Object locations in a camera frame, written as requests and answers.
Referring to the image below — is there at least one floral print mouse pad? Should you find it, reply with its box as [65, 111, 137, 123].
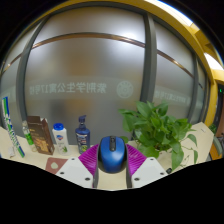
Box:
[44, 157, 69, 175]

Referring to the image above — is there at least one small white packet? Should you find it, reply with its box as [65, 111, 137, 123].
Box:
[7, 146, 17, 158]

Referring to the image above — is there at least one brown cardboard box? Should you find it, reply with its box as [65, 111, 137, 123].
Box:
[26, 115, 56, 156]

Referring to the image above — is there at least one white bottle with blue cap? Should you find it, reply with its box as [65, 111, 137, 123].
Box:
[51, 122, 71, 156]

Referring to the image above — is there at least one blue computer mouse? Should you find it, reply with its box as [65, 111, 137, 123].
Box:
[97, 135, 128, 174]

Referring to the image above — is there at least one clear bottle with green label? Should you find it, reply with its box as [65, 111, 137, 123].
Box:
[21, 120, 37, 153]

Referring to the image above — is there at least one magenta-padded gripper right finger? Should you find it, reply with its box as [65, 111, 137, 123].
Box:
[125, 143, 169, 189]

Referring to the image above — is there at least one dark blue pump bottle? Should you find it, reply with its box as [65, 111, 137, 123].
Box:
[75, 114, 91, 155]

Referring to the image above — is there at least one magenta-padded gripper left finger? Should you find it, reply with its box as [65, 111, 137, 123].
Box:
[54, 143, 100, 189]

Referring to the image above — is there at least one white green shuttlecock tube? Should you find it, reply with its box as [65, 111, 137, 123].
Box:
[1, 96, 26, 159]

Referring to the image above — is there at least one green plant in white pot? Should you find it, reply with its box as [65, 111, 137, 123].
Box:
[118, 100, 199, 171]

